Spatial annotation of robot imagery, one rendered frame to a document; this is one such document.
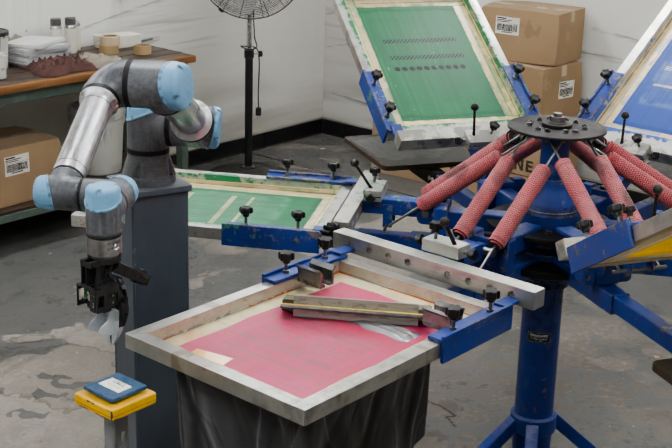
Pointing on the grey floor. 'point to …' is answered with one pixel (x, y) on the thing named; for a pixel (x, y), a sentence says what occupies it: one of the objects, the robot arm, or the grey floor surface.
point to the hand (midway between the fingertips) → (114, 337)
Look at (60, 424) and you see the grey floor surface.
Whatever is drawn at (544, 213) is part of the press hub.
